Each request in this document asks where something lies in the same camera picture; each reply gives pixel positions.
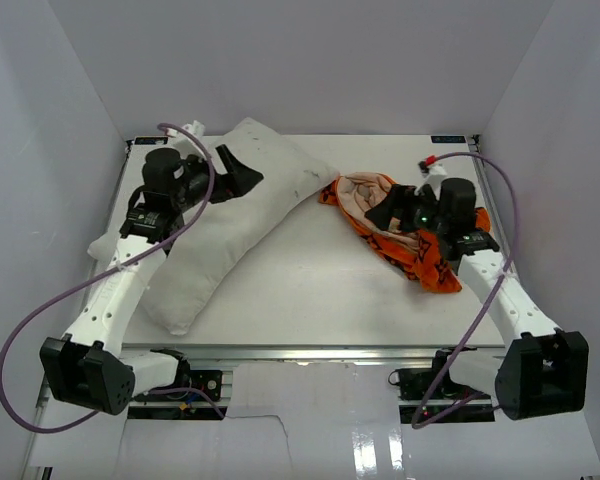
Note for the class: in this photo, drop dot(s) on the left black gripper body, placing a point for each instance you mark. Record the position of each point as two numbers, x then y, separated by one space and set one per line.
198 178

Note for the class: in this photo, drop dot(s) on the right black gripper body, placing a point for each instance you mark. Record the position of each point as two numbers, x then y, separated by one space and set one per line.
422 214

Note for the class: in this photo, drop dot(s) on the orange patterned pillowcase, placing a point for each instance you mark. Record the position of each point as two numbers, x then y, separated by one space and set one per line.
430 257

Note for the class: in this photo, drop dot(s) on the white pillow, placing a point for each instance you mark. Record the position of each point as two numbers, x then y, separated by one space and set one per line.
208 251

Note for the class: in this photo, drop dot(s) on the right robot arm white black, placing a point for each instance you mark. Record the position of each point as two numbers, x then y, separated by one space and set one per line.
544 369

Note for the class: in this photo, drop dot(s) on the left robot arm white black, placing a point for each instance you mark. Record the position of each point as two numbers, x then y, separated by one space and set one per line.
85 366

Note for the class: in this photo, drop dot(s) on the left blue table label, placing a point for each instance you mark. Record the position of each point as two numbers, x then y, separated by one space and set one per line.
150 140

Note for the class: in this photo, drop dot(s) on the blue table label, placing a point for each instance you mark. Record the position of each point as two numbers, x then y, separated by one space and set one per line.
448 139
150 140

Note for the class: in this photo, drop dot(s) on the right blue table label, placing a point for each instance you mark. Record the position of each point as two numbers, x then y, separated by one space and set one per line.
448 139

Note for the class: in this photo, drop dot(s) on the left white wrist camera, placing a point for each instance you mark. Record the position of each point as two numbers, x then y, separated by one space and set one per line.
180 138

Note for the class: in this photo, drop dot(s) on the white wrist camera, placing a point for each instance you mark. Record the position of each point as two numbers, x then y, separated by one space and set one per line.
433 174
180 138

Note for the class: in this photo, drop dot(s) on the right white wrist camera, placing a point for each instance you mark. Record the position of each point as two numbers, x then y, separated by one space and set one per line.
433 174

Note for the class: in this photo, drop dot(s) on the aluminium front rail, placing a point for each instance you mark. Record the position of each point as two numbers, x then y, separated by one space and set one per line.
296 353

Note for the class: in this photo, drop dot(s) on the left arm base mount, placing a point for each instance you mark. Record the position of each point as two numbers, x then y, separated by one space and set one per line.
190 385

